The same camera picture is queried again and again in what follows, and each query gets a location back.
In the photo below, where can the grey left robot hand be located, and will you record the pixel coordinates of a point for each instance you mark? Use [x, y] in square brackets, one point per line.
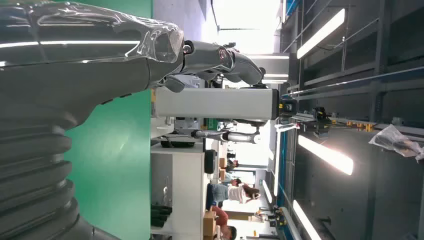
[82, 66]

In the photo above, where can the grey wheeled column machine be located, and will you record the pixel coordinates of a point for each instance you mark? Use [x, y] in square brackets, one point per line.
[215, 103]

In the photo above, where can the white cabinet desk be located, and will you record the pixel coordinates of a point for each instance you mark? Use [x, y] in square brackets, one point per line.
[187, 192]

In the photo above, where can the standing person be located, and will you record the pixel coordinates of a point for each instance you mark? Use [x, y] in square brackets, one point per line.
[236, 193]

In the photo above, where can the brown cardboard box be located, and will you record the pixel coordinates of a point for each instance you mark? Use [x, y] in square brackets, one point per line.
[209, 223]

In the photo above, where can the seated person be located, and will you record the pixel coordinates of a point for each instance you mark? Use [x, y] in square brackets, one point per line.
[222, 218]

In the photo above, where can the long ceiling light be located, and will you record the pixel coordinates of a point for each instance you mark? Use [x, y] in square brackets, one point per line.
[306, 222]
[321, 33]

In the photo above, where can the clear plastic bag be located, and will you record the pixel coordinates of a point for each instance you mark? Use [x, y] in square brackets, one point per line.
[396, 142]

